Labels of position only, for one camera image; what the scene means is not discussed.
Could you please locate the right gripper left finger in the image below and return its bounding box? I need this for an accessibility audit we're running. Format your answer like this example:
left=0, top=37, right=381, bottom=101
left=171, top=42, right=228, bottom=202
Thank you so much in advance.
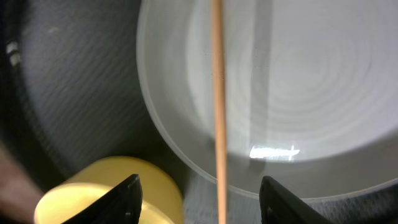
left=64, top=174, right=143, bottom=224

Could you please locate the grey round plate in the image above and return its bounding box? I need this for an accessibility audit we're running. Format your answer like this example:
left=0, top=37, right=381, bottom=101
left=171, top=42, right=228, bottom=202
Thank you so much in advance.
left=137, top=0, right=397, bottom=198

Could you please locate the wooden chopstick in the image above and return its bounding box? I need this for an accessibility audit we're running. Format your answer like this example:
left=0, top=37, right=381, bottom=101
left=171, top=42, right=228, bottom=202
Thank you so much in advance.
left=211, top=0, right=228, bottom=224

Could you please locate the yellow bowl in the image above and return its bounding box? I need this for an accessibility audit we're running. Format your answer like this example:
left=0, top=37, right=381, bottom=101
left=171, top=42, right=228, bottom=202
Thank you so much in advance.
left=34, top=156, right=184, bottom=224

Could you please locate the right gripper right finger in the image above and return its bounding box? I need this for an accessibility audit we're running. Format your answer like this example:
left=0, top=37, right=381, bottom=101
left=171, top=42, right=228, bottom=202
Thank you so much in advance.
left=259, top=176, right=331, bottom=224

